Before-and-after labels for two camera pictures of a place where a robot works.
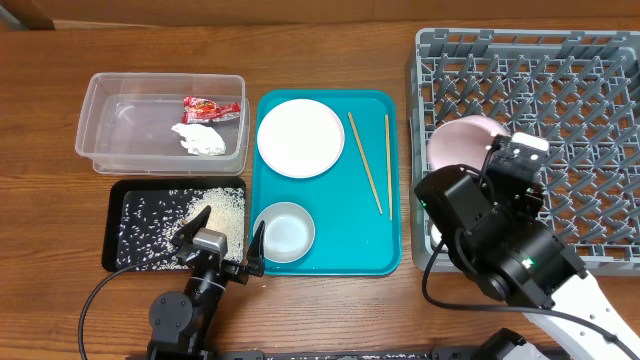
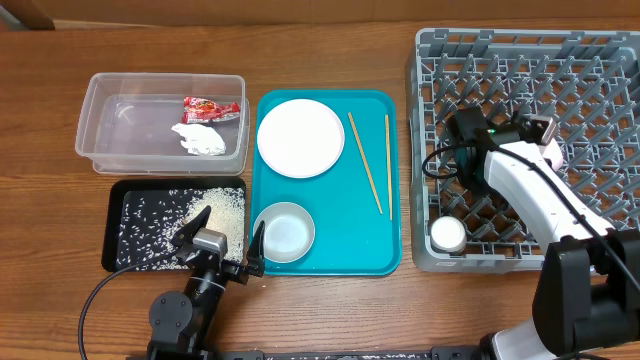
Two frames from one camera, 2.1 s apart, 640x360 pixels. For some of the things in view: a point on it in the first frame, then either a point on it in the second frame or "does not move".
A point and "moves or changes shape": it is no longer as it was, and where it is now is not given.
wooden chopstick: [366, 164] does not move
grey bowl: [289, 231] does not move
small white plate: [465, 140] moves or changes shape
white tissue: [199, 139] does not move
